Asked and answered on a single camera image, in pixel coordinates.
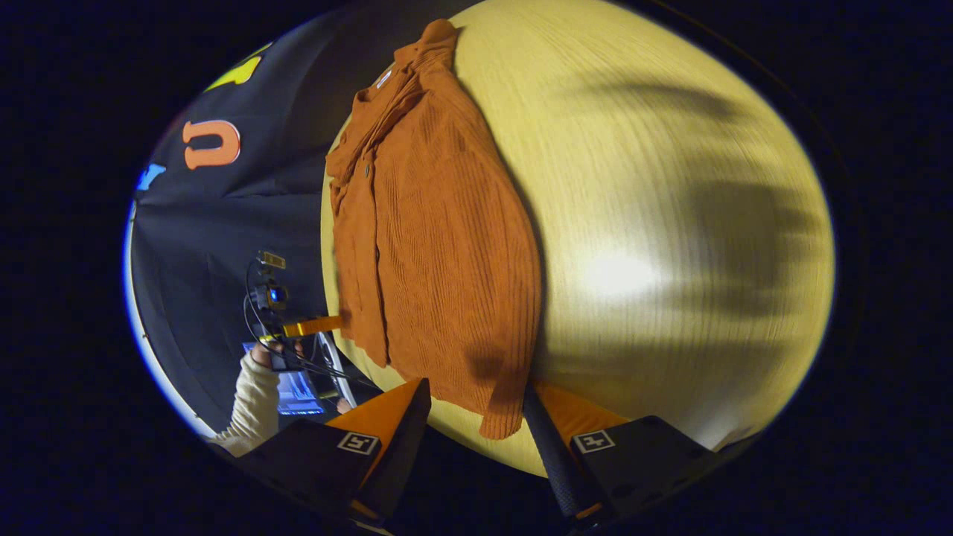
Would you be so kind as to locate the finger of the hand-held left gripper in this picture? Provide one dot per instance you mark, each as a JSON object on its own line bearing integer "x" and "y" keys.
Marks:
{"x": 313, "y": 327}

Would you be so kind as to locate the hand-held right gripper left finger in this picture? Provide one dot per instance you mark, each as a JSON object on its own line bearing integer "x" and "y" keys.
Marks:
{"x": 398, "y": 461}

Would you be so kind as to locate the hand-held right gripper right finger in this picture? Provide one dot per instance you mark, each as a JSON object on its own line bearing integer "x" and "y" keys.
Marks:
{"x": 551, "y": 461}

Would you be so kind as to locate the orange button jacket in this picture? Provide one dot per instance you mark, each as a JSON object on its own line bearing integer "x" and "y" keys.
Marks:
{"x": 439, "y": 246}

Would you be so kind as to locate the white printed object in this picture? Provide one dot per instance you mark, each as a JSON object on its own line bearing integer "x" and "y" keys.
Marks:
{"x": 335, "y": 365}

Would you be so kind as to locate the blue-lit screen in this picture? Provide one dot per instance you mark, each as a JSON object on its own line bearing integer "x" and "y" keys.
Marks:
{"x": 298, "y": 391}

